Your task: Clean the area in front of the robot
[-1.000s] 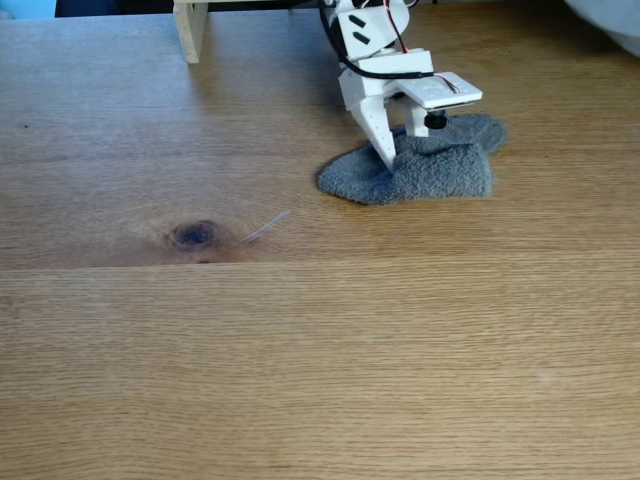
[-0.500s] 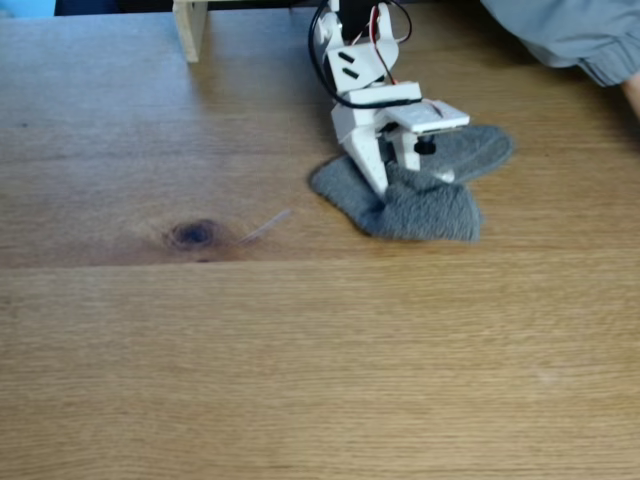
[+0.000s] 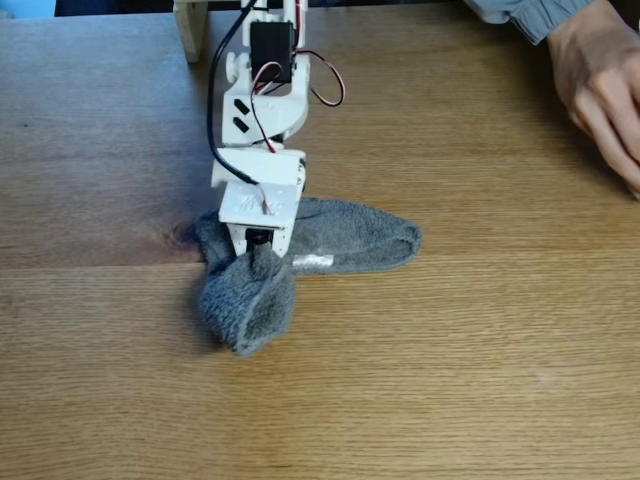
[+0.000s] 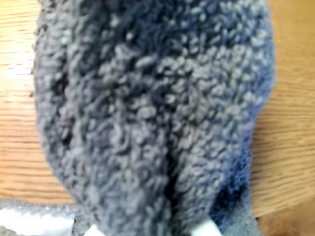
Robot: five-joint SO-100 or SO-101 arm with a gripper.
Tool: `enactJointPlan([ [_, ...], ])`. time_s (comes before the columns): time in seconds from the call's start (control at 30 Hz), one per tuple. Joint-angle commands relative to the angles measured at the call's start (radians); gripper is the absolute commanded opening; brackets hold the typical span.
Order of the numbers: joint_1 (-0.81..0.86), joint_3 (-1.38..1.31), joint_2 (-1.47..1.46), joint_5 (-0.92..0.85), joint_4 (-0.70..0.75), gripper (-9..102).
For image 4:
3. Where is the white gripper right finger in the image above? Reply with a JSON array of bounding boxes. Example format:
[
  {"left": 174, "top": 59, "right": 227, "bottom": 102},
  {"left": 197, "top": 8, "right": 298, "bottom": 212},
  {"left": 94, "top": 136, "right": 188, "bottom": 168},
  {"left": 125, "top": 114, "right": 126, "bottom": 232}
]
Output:
[{"left": 189, "top": 218, "right": 223, "bottom": 236}]

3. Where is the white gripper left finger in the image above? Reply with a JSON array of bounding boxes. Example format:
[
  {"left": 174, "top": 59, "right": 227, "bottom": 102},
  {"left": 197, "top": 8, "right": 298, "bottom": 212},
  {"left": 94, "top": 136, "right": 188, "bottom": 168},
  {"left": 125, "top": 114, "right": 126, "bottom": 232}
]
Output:
[{"left": 84, "top": 223, "right": 106, "bottom": 236}]

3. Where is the grey terry cleaning cloth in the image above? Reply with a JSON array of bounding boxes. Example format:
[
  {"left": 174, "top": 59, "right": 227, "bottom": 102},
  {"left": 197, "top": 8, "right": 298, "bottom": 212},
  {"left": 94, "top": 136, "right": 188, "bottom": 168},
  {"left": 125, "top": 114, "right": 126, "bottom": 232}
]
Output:
[{"left": 0, "top": 0, "right": 277, "bottom": 236}]

